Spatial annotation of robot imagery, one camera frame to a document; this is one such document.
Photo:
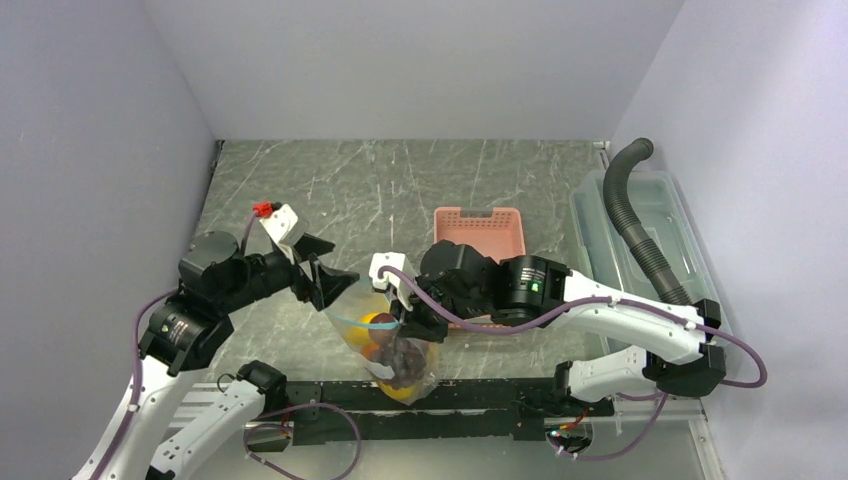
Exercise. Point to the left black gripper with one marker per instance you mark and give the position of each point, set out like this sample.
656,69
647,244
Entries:
327,283

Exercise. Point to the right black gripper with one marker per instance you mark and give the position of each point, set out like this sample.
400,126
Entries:
416,325

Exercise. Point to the dark red grape bunch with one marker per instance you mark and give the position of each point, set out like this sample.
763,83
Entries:
403,362

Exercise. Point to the clear zip bag blue zipper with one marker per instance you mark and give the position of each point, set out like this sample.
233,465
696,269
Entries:
359,300

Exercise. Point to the orange fruit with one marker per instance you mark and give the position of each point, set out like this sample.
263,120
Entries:
371,352

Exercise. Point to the yellow lemon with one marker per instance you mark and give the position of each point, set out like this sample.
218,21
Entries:
360,336

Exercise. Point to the pink perforated plastic basket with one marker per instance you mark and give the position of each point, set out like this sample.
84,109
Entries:
496,233

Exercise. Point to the yellow mango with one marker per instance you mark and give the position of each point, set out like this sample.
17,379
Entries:
405,395

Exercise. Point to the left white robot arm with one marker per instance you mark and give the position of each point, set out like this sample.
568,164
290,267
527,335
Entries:
186,328

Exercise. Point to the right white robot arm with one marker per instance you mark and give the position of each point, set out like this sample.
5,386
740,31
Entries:
542,299

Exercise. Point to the clear plastic storage bin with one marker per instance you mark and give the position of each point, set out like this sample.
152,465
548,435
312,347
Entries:
638,267

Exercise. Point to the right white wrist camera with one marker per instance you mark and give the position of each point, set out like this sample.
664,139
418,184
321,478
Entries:
393,273

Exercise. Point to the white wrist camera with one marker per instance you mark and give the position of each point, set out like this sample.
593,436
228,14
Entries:
393,273
284,227

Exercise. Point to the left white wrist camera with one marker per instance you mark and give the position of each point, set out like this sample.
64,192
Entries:
284,227

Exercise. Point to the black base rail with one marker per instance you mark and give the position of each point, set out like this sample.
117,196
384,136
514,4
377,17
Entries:
319,412

